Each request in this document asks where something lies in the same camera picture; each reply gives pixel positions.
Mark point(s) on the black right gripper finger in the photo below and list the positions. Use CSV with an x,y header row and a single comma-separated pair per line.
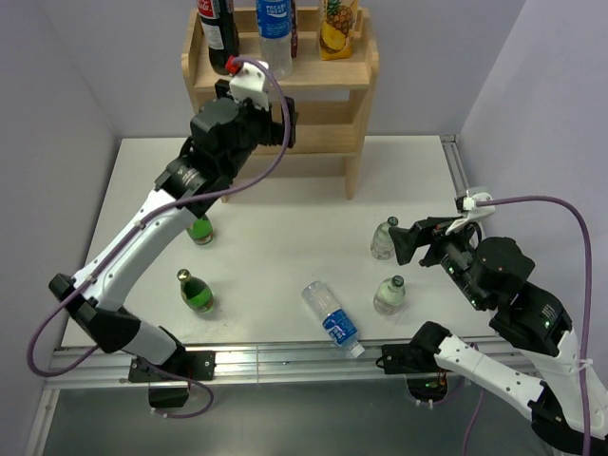
x,y
407,241
431,224

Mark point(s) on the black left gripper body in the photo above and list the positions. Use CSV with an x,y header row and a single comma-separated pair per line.
x,y
257,126

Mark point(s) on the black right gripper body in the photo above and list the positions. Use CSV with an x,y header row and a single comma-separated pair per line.
x,y
450,250

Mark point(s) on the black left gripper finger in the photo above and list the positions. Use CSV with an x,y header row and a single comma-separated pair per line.
x,y
223,90
293,116

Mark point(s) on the Pocari Sweat bottle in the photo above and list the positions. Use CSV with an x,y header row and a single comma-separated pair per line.
x,y
274,26
334,320

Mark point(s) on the blue grape juice carton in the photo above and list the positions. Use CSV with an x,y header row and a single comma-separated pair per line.
x,y
294,31

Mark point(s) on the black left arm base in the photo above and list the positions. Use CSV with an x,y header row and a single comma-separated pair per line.
x,y
170,386

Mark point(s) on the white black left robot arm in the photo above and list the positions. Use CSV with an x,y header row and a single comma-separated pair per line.
x,y
224,134

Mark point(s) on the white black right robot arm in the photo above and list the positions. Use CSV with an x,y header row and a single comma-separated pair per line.
x,y
493,276

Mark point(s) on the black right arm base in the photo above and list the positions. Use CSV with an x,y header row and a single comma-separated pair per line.
x,y
405,358

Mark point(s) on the clear glass bottle rear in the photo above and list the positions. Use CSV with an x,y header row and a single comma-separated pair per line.
x,y
381,246

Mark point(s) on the clear glass bottle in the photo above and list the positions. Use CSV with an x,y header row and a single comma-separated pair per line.
x,y
390,295
381,246

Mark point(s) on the clear glass bottle front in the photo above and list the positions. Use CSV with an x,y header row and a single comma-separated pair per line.
x,y
390,295

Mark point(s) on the pineapple juice carton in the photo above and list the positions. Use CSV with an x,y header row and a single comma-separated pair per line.
x,y
336,26

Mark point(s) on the green glass bottle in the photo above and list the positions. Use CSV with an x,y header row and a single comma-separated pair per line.
x,y
195,292

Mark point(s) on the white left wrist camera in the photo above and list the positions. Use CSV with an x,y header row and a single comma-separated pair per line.
x,y
248,83

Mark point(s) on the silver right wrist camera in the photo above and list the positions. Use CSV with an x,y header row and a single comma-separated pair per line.
x,y
474,204

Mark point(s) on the aluminium frame rail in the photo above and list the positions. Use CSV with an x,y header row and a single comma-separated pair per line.
x,y
282,387

